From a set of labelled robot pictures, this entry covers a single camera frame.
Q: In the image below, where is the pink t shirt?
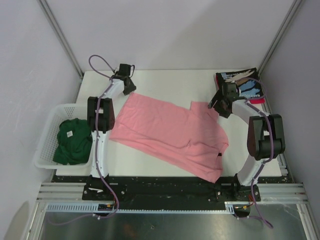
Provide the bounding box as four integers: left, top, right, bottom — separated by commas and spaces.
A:
110, 93, 229, 183

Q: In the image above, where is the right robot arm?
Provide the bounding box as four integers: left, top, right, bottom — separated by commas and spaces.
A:
208, 90, 286, 201

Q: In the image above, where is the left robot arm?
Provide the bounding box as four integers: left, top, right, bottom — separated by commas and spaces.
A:
87, 74, 137, 179

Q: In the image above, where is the green t shirt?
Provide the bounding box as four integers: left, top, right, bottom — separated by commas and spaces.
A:
53, 118, 93, 166

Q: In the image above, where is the white perforated plastic basket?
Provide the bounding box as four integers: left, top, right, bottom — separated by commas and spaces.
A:
33, 103, 92, 170

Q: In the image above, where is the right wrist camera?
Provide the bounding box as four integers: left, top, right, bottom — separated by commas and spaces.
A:
221, 82, 239, 98

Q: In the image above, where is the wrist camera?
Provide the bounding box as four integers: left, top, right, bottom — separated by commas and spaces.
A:
221, 82, 239, 98
115, 63, 136, 78

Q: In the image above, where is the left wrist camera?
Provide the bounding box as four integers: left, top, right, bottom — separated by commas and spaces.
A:
115, 63, 136, 78

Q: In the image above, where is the white cable duct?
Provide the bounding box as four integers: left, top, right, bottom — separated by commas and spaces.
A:
45, 202, 242, 215

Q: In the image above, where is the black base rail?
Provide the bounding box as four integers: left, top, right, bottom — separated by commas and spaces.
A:
82, 176, 261, 210

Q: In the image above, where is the left aluminium frame post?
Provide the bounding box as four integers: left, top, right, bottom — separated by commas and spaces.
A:
37, 0, 84, 80

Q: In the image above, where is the aluminium frame post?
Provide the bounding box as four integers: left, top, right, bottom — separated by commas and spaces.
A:
37, 0, 84, 80
257, 0, 305, 75

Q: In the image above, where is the right aluminium frame post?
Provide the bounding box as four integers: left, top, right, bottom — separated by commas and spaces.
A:
257, 0, 305, 75

